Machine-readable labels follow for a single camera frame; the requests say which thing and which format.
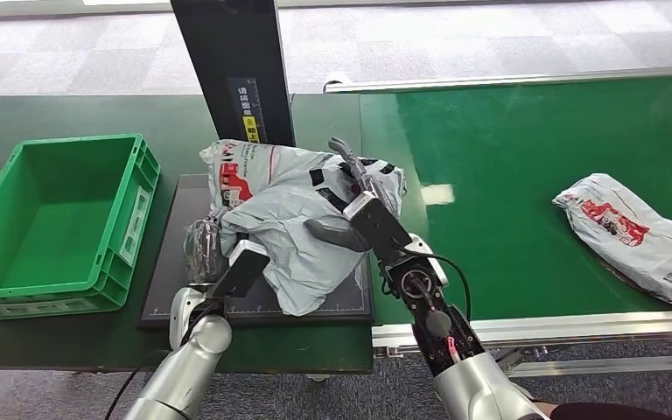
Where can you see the dark green table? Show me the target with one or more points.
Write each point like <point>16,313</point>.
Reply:
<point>81,116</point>

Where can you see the wide aluminium conveyor rail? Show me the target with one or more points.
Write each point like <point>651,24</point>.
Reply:
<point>544,329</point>

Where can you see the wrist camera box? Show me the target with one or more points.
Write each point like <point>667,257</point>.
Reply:
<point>243,269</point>
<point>378,226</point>

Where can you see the black weighing scale platform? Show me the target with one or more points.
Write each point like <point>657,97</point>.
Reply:
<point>168,278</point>

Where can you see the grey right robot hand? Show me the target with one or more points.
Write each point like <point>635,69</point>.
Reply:
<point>359,174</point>

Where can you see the green conveyor belt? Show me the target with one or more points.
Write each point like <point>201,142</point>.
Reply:
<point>487,145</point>

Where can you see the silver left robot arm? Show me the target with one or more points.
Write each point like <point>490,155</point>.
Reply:
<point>188,365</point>

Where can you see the black and yellow column label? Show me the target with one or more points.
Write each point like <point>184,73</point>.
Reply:
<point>249,110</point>

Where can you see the grey plastic mailer package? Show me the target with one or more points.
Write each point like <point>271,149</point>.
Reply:
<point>289,232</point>

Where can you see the grey mailer package red print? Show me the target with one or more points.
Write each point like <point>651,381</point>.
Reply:
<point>631,232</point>

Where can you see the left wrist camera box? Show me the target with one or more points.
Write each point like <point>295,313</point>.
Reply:
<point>243,269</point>

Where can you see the green plastic crate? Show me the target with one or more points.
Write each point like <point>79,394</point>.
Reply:
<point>58,232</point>

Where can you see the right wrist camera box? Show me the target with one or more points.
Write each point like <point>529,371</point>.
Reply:
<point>378,226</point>

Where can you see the black scale column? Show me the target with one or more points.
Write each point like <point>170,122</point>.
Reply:
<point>231,46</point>

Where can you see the thin aluminium conveyor rail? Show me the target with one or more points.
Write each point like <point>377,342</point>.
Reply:
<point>487,81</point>

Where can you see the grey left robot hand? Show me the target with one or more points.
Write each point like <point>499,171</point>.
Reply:
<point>204,249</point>

